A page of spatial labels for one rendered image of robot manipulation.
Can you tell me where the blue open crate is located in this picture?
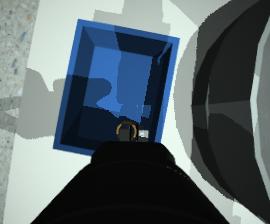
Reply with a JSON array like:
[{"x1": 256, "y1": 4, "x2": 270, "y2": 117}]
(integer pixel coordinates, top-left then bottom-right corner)
[{"x1": 52, "y1": 19, "x2": 180, "y2": 156}]

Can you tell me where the bronze ring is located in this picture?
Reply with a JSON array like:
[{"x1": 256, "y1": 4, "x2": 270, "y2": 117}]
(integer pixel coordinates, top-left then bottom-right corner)
[{"x1": 116, "y1": 120, "x2": 137, "y2": 140}]

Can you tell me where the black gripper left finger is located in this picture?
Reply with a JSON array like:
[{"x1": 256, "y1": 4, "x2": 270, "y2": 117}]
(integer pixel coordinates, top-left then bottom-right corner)
[{"x1": 119, "y1": 124, "x2": 132, "y2": 141}]

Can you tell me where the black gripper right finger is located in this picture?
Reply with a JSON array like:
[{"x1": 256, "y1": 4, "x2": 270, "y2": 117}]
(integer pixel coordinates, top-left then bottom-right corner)
[{"x1": 136, "y1": 124, "x2": 148, "y2": 142}]

